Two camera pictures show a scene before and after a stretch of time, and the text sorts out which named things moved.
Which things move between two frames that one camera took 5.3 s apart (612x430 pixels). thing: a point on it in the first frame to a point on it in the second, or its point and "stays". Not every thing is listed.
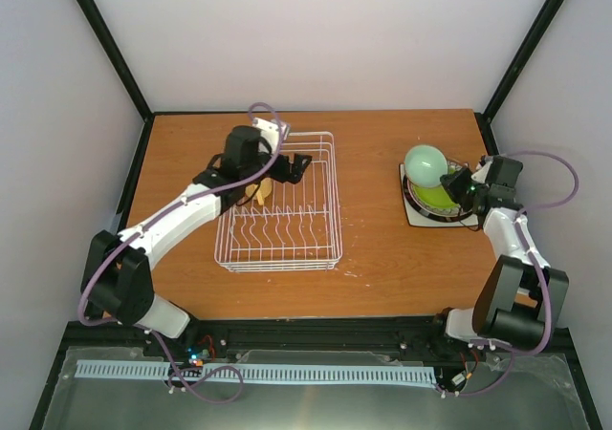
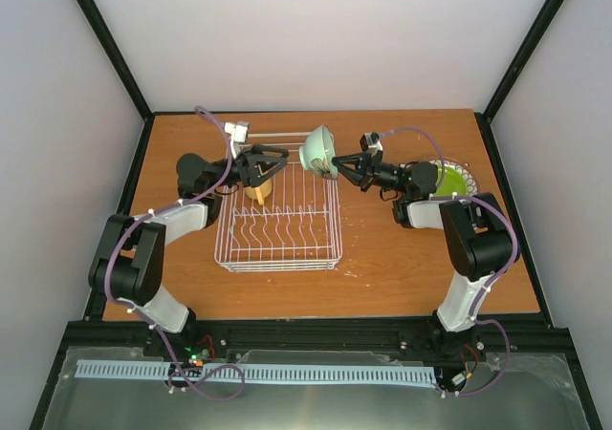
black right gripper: (452, 182) to (366, 172)
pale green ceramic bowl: (425, 165) to (319, 144)
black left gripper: (296, 170) to (248, 164)
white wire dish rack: (297, 229) stays
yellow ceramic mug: (262, 192) stays
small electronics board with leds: (198, 359) stays
